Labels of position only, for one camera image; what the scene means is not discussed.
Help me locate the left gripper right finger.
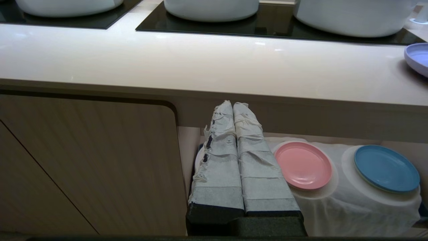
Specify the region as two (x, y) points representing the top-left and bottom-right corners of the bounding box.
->
(233, 102), (304, 218)

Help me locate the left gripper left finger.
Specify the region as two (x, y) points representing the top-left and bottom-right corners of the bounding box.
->
(186, 100), (245, 224)

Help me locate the pink plate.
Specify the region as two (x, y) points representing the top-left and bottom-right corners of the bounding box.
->
(274, 141), (333, 190)

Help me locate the blue plate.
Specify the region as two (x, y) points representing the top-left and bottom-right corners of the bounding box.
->
(354, 145), (421, 193)

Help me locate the lavender plate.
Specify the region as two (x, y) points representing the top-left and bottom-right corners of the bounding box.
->
(404, 43), (428, 78)

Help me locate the white cloth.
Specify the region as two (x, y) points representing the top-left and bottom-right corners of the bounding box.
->
(264, 137), (422, 237)

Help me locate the beige cabinet door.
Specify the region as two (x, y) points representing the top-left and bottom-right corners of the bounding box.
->
(0, 94), (188, 236)

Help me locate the black glass cooktop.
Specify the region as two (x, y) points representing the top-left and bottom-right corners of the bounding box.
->
(0, 0), (143, 30)
(135, 1), (427, 46)

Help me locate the white pot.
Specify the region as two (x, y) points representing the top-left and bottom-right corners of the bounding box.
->
(164, 0), (259, 22)
(15, 0), (124, 18)
(294, 0), (418, 38)

